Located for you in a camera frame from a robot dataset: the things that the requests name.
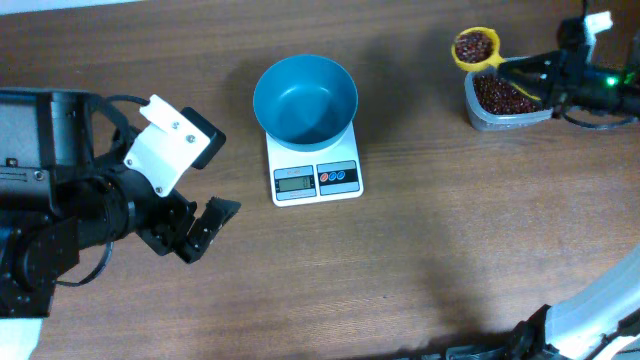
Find clear plastic container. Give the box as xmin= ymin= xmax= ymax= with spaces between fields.
xmin=464 ymin=68 xmax=552 ymax=131

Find yellow plastic measuring scoop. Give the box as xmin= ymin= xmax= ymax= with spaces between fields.
xmin=450 ymin=26 xmax=544 ymax=101

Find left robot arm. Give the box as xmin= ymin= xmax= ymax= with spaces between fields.
xmin=1 ymin=88 xmax=240 ymax=359

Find red beans in scoop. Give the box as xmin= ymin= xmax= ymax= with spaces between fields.
xmin=454 ymin=31 xmax=494 ymax=63

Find blue plastic bowl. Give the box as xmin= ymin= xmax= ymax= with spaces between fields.
xmin=252 ymin=54 xmax=359 ymax=152

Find white digital kitchen scale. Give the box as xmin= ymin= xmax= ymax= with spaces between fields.
xmin=266 ymin=124 xmax=364 ymax=207

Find red adzuki beans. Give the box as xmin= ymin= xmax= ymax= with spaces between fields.
xmin=473 ymin=74 xmax=542 ymax=115

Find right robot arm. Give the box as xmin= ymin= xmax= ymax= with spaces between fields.
xmin=497 ymin=50 xmax=639 ymax=359

